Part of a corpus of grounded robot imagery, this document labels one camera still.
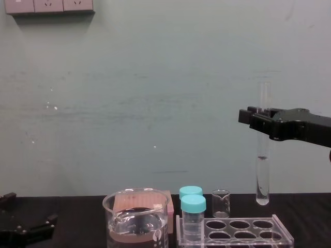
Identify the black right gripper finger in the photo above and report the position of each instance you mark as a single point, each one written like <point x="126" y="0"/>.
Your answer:
<point x="261" y="124"/>
<point x="244" y="115"/>

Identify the clear glass test tube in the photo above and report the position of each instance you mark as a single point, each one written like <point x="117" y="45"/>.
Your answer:
<point x="263" y="168"/>

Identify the white wall socket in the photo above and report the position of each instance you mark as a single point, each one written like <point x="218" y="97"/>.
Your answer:
<point x="19" y="5"/>
<point x="48" y="5"/>
<point x="78" y="4"/>

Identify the pink cardboard box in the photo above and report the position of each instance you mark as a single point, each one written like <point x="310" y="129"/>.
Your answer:
<point x="170" y="217"/>

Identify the black table cloth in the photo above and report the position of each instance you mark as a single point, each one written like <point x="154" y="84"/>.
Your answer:
<point x="77" y="222"/>

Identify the clear vial with blue cap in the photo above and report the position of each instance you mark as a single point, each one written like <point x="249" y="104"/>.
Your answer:
<point x="193" y="211"/>
<point x="190" y="190"/>

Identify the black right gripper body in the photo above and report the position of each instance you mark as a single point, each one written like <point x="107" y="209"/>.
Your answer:
<point x="297" y="126"/>

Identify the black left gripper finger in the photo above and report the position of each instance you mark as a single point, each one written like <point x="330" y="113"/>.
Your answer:
<point x="7" y="200"/>
<point x="45" y="224"/>

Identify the small empty glass beaker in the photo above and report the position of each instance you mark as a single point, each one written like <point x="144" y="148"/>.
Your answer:
<point x="221" y="204"/>

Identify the large glass beaker with liquid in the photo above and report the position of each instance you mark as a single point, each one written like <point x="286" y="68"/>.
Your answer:
<point x="137" y="224"/>

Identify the clear acrylic test tube rack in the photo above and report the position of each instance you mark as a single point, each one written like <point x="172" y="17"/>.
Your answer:
<point x="240" y="232"/>

